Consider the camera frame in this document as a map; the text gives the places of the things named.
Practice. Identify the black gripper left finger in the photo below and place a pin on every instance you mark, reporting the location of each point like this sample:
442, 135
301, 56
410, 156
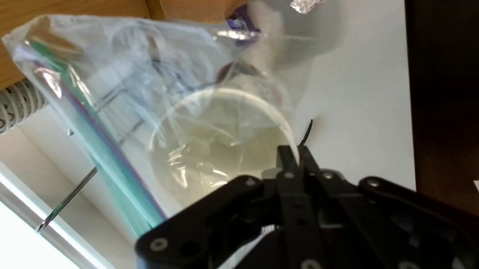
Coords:
225, 219

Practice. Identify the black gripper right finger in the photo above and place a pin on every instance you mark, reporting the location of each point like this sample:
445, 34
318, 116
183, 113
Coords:
389, 225

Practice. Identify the clear plastic cup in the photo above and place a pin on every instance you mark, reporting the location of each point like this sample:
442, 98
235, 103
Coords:
210, 150

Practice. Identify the clear zip plastic bag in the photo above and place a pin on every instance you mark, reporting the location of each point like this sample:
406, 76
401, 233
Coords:
124, 61

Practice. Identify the thin metal rod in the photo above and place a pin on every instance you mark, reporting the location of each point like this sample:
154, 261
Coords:
65, 203

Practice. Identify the purple shiny wrapper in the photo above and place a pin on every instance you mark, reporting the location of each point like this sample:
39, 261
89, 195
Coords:
241, 25

